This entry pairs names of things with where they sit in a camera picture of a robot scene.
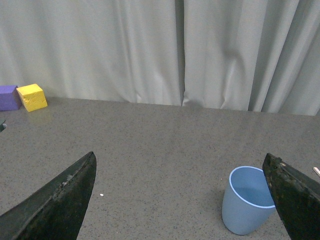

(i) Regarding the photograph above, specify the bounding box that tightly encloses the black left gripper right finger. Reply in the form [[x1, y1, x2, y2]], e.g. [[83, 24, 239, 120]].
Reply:
[[262, 153, 320, 240]]

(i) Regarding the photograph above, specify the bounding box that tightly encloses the blue plastic cup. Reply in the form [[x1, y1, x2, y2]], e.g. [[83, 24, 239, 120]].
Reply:
[[222, 166, 276, 236]]

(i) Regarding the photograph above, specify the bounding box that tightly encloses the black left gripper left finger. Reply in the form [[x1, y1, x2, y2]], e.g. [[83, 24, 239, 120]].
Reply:
[[0, 151, 97, 240]]

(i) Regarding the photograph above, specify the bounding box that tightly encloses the white chopstick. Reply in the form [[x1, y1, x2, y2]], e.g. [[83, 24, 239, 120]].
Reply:
[[312, 167, 320, 177]]

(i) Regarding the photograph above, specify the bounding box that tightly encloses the yellow foam cube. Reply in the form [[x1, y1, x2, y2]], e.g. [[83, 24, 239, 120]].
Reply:
[[16, 83, 48, 112]]

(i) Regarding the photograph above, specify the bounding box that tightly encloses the grey curtain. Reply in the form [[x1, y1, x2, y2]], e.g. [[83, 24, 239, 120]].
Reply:
[[0, 0, 320, 116]]

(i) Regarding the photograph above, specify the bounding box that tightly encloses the purple foam cube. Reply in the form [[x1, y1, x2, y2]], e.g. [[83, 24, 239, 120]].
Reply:
[[0, 85, 22, 111]]

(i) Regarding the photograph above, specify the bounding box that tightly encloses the dark object at left edge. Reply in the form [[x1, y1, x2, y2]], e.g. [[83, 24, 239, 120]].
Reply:
[[0, 119, 7, 132]]

